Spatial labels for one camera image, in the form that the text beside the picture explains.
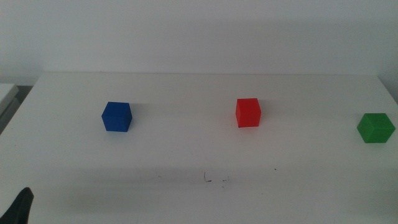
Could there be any red cube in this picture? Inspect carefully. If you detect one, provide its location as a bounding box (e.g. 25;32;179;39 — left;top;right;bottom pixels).
235;98;262;128

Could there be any blue cube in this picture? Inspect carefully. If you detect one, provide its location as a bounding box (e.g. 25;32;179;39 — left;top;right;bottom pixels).
101;101;133;133

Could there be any green cube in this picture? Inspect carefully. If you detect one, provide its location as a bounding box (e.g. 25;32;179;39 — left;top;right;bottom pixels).
356;113;396;144

